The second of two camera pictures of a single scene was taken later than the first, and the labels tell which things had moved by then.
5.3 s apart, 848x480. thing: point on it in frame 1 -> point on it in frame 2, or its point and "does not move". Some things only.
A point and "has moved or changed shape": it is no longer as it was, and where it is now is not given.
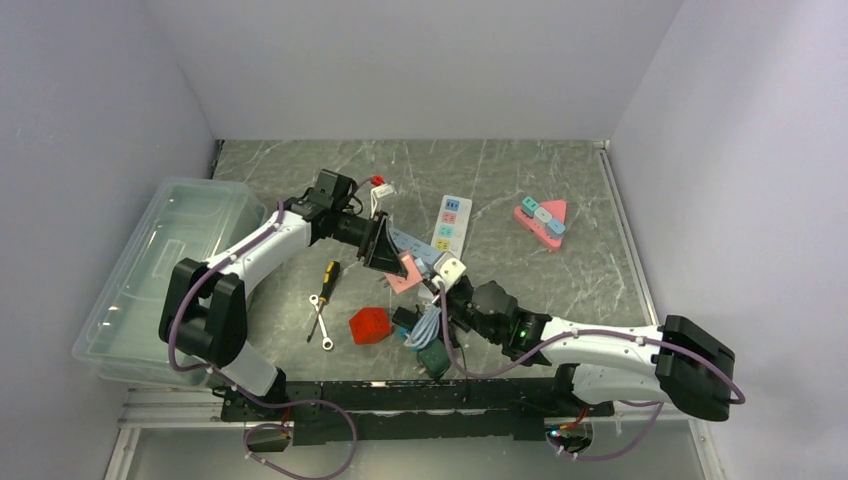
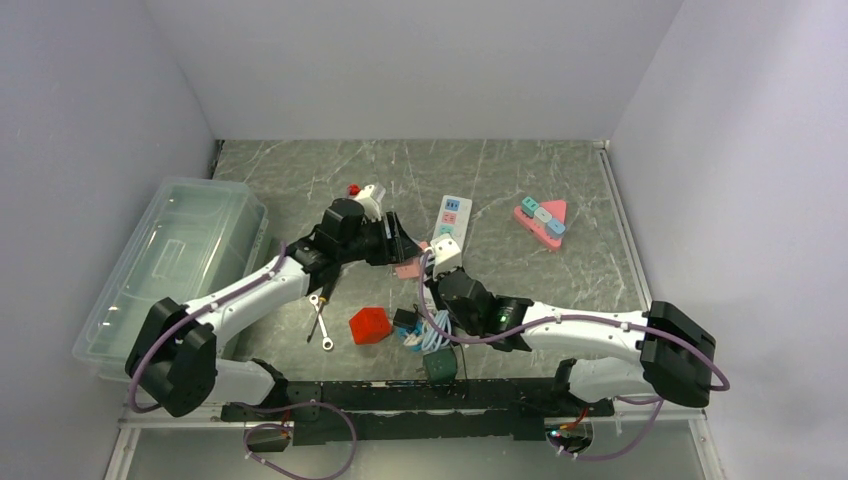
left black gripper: [382, 253] -> [399, 247]
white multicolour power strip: [451, 224] does not move
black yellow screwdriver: [330, 279] does not move
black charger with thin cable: [457, 345] -> [406, 317]
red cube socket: [370, 324] does not move
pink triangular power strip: [557, 211] does not move
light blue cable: [424, 328] has moved or changed shape
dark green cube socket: [435, 359] has moved or changed shape
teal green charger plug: [529, 205] does not move
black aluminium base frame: [353, 411] does not move
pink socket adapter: [413, 278] has moved or changed shape
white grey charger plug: [542, 216] does not move
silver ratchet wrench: [327, 342] does not move
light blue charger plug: [555, 228] does not move
